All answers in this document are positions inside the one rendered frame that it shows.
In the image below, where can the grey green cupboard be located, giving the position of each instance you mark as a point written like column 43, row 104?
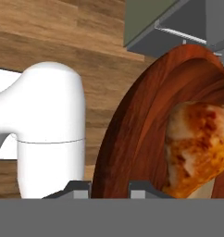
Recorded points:
column 154, row 18

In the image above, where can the white rounded object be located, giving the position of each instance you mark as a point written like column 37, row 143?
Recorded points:
column 49, row 123

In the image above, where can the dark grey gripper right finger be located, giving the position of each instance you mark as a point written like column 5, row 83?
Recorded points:
column 141, row 189

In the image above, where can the roasted chicken drumstick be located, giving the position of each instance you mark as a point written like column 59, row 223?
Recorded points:
column 197, row 145

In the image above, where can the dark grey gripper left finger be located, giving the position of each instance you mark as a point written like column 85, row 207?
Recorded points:
column 77, row 189

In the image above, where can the brown wooden plate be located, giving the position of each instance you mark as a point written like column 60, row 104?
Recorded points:
column 138, row 123

